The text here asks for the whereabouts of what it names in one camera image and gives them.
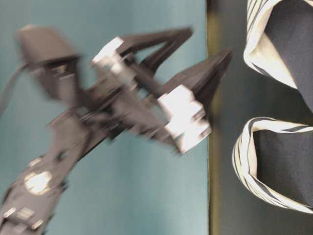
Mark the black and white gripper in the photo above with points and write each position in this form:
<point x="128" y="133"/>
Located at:
<point x="126" y="96"/>

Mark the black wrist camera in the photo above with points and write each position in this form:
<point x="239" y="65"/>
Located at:
<point x="53" y="62"/>

